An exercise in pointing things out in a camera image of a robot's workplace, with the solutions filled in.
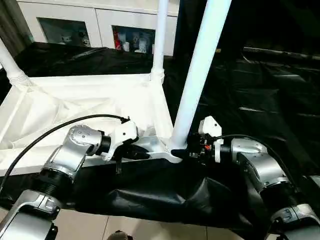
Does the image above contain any grey curtain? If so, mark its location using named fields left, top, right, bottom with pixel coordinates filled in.
left=0, top=0, right=33, bottom=56

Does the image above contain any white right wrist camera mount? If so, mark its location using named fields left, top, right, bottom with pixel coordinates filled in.
left=198, top=116, right=224, bottom=163

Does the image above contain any black case with yellow label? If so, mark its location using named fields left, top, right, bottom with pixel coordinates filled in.
left=175, top=0, right=320, bottom=61

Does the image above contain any white cabinet with glass doors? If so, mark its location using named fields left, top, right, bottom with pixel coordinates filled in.
left=17, top=0, right=180, bottom=57

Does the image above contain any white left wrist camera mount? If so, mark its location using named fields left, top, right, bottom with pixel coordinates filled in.
left=102, top=120, right=140, bottom=162

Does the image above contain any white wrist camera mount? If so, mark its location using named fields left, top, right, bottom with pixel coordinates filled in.
left=102, top=120, right=140, bottom=162
left=198, top=116, right=224, bottom=163

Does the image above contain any black mat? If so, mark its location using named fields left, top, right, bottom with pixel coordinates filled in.
left=0, top=42, right=320, bottom=236

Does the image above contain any long black bar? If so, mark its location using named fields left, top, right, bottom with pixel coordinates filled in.
left=242, top=46, right=320, bottom=61

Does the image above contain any white plastic table top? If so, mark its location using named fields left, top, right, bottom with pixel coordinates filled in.
left=0, top=72, right=183, bottom=177

